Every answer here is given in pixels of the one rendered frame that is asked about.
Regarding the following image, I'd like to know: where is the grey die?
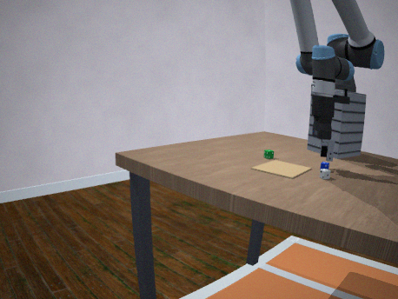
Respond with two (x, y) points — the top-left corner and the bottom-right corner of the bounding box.
(320, 169), (331, 180)

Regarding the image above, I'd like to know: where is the tan flat mat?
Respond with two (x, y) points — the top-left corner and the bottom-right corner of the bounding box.
(251, 160), (311, 179)

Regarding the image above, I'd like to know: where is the green die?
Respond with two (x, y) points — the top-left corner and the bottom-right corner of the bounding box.
(264, 149), (274, 159)

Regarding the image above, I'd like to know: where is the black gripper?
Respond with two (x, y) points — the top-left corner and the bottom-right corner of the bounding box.
(311, 80), (350, 162)

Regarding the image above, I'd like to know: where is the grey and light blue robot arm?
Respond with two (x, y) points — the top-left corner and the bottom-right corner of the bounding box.
(290, 0), (384, 92)

